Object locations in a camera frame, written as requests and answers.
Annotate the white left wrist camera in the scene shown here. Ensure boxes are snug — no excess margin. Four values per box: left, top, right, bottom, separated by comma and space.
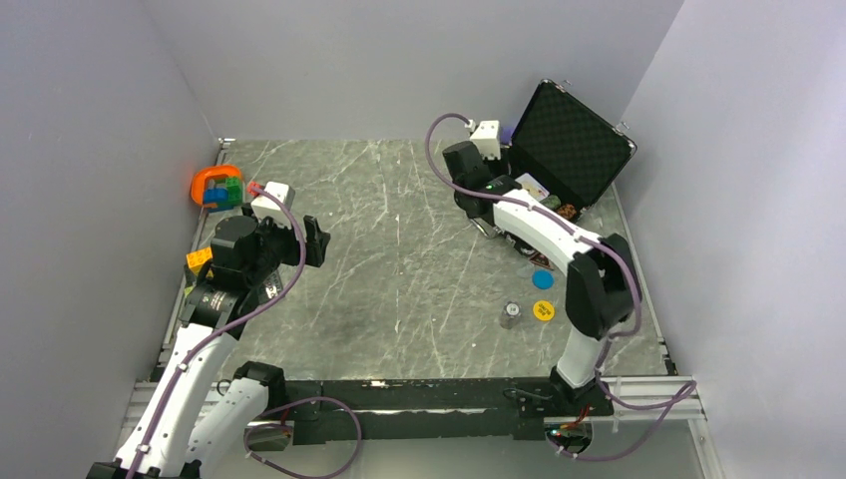
250, 182, 295, 224

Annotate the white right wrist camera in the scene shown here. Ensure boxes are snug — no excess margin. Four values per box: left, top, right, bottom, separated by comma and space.
470, 120, 502, 161

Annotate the purple object behind case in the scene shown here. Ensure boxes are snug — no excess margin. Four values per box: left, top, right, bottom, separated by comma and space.
500, 127, 514, 145

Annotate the blue toy block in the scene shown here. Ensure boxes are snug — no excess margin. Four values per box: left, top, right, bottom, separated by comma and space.
202, 188, 228, 208

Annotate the green poker chip stack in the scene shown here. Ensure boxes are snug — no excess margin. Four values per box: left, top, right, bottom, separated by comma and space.
541, 195, 562, 211

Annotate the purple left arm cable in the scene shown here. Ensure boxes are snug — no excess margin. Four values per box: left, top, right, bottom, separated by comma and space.
125, 188, 363, 479

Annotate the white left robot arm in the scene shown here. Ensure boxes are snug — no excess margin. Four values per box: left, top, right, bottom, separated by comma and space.
88, 212, 331, 478

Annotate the perforated metal plate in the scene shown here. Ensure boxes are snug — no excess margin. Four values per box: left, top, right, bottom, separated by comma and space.
256, 269, 284, 305

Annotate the orange black chip stack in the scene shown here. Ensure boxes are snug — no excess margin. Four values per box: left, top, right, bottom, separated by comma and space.
556, 204, 579, 222

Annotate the black poker chip case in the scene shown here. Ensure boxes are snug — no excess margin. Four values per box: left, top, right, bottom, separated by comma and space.
500, 79, 636, 221

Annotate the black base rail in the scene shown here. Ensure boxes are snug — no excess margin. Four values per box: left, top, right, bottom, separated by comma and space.
232, 361, 614, 445

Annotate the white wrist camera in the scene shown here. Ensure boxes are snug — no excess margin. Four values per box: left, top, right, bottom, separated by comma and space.
250, 182, 295, 224
470, 120, 502, 161

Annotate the playing cards deck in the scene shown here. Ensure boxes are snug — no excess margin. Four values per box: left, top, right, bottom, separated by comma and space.
516, 173, 550, 202

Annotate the yellow dealer button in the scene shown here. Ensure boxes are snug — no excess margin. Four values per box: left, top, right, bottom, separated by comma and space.
532, 300, 556, 322

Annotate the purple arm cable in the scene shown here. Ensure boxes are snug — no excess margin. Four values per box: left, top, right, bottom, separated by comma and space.
424, 113, 699, 463
125, 188, 363, 479

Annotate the triangular red warning card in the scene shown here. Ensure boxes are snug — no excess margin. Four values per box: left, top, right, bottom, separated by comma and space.
529, 251, 555, 270

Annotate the orange plastic bowl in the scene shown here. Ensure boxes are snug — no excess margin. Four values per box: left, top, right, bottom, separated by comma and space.
190, 165, 243, 211

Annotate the green toy block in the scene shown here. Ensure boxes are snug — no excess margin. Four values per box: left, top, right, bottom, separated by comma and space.
222, 177, 243, 205

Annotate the aluminium frame rail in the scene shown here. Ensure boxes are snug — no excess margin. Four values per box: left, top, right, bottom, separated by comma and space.
122, 376, 706, 435

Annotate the yellow toy block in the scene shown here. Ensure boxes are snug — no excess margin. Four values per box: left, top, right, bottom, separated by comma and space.
186, 246, 212, 273

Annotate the blue round button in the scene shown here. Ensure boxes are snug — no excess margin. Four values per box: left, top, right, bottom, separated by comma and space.
531, 269, 555, 290

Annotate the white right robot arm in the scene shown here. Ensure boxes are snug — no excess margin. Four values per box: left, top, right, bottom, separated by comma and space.
443, 141, 640, 415

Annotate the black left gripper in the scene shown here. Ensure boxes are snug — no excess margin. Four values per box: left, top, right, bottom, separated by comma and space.
242, 204, 329, 286

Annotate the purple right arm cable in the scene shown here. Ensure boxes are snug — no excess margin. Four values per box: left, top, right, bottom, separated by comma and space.
424, 113, 699, 463

